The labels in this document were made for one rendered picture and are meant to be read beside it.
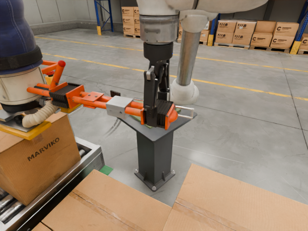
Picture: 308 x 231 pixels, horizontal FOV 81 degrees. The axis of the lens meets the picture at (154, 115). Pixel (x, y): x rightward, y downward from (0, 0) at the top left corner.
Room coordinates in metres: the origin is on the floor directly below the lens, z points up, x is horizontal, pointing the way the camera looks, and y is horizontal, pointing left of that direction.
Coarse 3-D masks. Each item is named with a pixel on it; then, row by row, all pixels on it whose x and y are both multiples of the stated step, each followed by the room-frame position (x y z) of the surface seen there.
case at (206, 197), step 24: (192, 168) 0.51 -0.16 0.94; (192, 192) 0.39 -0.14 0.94; (216, 192) 0.39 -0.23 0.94; (240, 192) 0.39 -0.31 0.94; (264, 192) 0.39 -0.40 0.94; (168, 216) 0.31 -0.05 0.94; (192, 216) 0.31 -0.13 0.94; (216, 216) 0.31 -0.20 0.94; (240, 216) 0.31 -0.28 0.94; (264, 216) 0.31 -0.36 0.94; (288, 216) 0.31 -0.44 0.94
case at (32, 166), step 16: (48, 128) 0.80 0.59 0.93; (64, 128) 0.88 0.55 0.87; (0, 144) 0.65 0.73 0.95; (16, 144) 0.65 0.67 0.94; (32, 144) 0.71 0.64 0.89; (48, 144) 0.77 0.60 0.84; (64, 144) 0.85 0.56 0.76; (0, 160) 0.58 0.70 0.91; (16, 160) 0.63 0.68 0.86; (32, 160) 0.68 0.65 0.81; (48, 160) 0.74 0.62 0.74; (64, 160) 0.82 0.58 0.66; (0, 176) 0.61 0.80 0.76; (16, 176) 0.60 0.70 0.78; (32, 176) 0.65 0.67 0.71; (48, 176) 0.71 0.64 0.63; (16, 192) 0.57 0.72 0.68; (32, 192) 0.61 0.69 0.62
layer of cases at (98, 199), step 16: (96, 176) 0.78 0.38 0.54; (80, 192) 0.66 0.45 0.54; (96, 192) 0.66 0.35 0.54; (112, 192) 0.66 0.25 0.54; (128, 192) 0.66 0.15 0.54; (64, 208) 0.56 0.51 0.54; (80, 208) 0.56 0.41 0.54; (96, 208) 0.56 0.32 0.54; (112, 208) 0.56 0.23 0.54; (128, 208) 0.56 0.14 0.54; (144, 208) 0.56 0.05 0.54; (160, 208) 0.56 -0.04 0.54; (48, 224) 0.48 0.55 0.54; (64, 224) 0.48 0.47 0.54; (80, 224) 0.48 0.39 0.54; (96, 224) 0.48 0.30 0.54; (112, 224) 0.48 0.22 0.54; (128, 224) 0.48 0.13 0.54; (144, 224) 0.48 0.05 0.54; (160, 224) 0.48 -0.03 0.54
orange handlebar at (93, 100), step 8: (48, 64) 0.95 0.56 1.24; (56, 64) 0.91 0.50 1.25; (32, 88) 0.62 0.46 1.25; (48, 96) 0.59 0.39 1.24; (80, 96) 0.59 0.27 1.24; (88, 96) 0.55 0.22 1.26; (96, 96) 0.55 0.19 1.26; (104, 96) 0.56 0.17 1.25; (88, 104) 0.52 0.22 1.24; (96, 104) 0.51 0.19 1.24; (104, 104) 0.51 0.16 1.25; (136, 104) 0.51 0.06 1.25; (128, 112) 0.47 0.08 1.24; (136, 112) 0.46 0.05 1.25; (176, 112) 0.46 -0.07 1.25
